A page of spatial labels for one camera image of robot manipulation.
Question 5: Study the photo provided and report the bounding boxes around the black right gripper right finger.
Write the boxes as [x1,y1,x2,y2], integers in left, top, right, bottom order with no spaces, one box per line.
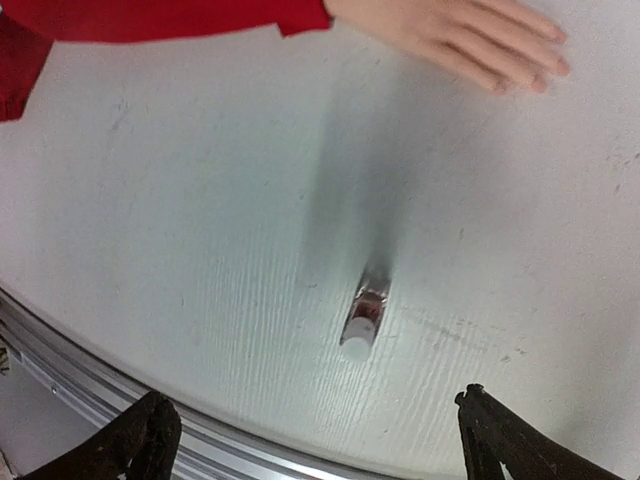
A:
[455,384,617,480]

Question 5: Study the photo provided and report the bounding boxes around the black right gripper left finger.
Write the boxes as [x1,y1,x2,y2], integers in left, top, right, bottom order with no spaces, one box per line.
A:
[25,391,182,480]

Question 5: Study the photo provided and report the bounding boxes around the clear nail polish bottle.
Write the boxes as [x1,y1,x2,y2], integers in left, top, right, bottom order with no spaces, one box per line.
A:
[339,267,391,362]

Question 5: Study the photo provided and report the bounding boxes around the mannequin hand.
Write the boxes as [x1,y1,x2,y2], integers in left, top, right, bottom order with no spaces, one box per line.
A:
[324,0,570,94]

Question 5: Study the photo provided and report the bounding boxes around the red jacket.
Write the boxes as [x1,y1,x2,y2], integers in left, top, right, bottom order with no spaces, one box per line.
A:
[1,1,331,122]

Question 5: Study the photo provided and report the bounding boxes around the aluminium table front rail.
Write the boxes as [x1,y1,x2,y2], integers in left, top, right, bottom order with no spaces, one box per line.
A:
[0,287,471,480]

